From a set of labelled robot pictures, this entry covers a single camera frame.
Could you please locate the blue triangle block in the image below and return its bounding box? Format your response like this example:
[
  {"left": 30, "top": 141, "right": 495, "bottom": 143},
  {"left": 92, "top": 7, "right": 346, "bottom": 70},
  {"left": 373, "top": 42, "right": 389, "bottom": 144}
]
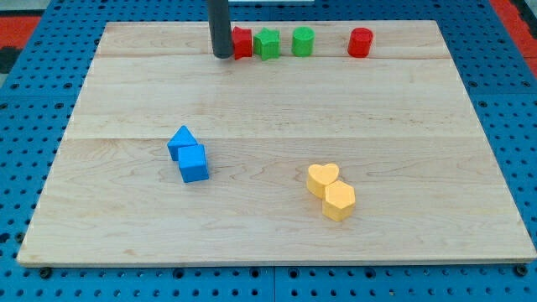
[{"left": 167, "top": 125, "right": 197, "bottom": 161}]

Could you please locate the green star block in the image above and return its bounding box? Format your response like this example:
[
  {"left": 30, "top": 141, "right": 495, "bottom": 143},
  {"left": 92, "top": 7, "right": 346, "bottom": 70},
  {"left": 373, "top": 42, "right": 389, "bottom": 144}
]
[{"left": 253, "top": 28, "right": 280, "bottom": 60}]

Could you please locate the red star block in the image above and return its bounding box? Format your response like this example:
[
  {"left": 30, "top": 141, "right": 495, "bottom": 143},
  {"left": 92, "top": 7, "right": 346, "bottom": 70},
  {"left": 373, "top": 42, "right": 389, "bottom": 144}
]
[{"left": 232, "top": 26, "right": 253, "bottom": 60}]

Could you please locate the yellow heart block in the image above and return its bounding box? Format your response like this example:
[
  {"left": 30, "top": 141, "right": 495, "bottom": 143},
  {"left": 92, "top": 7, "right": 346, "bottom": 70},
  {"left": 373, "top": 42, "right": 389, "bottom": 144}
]
[{"left": 306, "top": 163, "right": 340, "bottom": 199}]

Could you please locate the blue cube block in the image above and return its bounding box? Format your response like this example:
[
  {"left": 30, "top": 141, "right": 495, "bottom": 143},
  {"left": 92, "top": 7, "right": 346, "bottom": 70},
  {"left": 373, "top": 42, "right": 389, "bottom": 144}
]
[{"left": 178, "top": 144, "right": 209, "bottom": 183}]

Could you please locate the yellow hexagon block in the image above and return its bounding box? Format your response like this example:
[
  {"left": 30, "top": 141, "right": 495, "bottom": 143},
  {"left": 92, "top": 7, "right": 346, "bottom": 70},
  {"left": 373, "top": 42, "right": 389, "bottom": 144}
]
[{"left": 321, "top": 180, "right": 356, "bottom": 221}]

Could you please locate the green cylinder block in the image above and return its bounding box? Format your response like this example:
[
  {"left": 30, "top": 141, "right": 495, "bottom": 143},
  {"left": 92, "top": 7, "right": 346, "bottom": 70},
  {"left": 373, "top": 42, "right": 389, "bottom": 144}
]
[{"left": 291, "top": 26, "right": 315, "bottom": 57}]

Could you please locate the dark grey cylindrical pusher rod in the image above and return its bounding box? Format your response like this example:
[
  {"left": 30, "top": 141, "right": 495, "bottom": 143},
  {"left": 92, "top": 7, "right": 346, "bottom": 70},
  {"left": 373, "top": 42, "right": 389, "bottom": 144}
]
[{"left": 207, "top": 0, "right": 234, "bottom": 59}]

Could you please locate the light wooden board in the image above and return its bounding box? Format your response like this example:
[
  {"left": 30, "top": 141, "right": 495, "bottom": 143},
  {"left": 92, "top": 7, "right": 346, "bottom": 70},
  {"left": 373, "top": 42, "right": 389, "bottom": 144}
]
[{"left": 17, "top": 20, "right": 536, "bottom": 268}]

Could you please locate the red cylinder block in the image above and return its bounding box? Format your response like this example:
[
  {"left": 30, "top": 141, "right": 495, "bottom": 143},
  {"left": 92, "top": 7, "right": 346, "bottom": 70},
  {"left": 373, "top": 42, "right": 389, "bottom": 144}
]
[{"left": 347, "top": 28, "right": 374, "bottom": 58}]

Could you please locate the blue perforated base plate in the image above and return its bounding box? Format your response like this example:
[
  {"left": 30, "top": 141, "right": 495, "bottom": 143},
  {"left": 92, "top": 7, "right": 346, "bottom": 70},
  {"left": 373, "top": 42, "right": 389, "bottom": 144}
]
[{"left": 1, "top": 0, "right": 536, "bottom": 301}]

